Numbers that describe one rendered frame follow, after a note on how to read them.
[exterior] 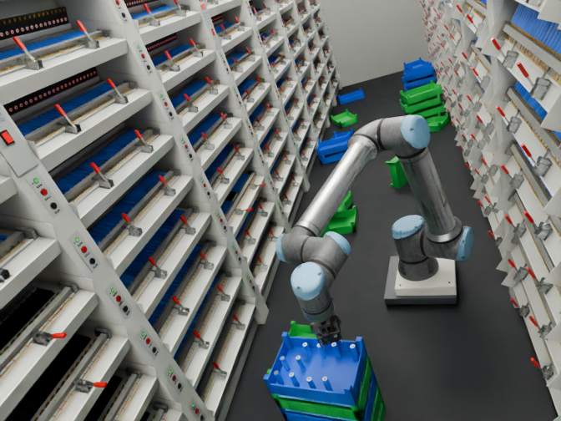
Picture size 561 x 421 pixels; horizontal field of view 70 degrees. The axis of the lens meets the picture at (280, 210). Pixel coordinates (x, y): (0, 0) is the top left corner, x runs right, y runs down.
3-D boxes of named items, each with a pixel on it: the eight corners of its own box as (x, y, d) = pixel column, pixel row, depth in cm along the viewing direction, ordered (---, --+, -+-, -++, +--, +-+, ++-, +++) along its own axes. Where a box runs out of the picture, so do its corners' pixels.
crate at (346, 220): (358, 215, 274) (355, 205, 270) (356, 232, 258) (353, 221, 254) (315, 221, 285) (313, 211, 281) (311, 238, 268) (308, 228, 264)
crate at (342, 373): (367, 352, 139) (362, 336, 135) (356, 406, 124) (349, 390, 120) (290, 346, 153) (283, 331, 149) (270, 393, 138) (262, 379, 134)
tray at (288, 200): (302, 180, 324) (304, 165, 316) (286, 224, 274) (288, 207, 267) (277, 177, 327) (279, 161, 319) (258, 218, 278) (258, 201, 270)
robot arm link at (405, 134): (440, 238, 190) (386, 108, 149) (479, 241, 178) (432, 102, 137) (429, 263, 183) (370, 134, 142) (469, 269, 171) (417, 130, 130)
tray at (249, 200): (264, 182, 249) (265, 169, 244) (233, 241, 200) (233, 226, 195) (233, 177, 252) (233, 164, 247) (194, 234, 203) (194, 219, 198)
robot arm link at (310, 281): (330, 265, 106) (311, 296, 101) (339, 291, 114) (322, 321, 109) (300, 255, 111) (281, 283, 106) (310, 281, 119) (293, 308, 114)
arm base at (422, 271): (437, 254, 201) (434, 237, 196) (440, 279, 185) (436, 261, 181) (399, 258, 208) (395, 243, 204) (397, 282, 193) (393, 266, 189)
